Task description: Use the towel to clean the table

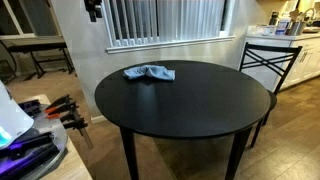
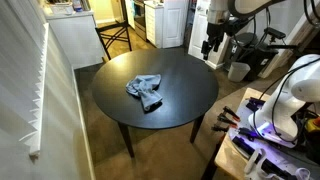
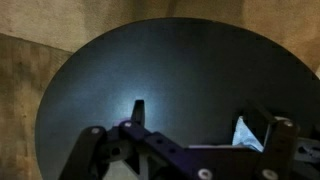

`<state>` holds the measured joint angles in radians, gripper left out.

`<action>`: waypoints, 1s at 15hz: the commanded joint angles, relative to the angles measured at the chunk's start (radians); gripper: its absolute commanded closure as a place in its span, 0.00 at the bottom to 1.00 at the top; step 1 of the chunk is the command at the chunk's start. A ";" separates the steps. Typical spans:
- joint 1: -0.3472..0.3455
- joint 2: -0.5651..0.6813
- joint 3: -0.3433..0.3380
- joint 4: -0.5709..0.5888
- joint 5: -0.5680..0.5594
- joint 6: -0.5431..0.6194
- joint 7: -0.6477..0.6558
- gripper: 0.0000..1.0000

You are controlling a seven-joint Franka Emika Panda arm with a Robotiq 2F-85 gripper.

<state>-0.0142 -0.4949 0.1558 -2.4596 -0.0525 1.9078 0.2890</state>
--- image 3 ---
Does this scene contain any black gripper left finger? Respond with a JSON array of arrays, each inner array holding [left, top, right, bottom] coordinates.
[[59, 99, 214, 180]]

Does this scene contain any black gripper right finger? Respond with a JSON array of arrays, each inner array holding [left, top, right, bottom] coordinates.
[[244, 99, 301, 180]]

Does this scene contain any light blue woven towel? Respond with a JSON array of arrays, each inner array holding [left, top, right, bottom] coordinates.
[[189, 115, 265, 153]]

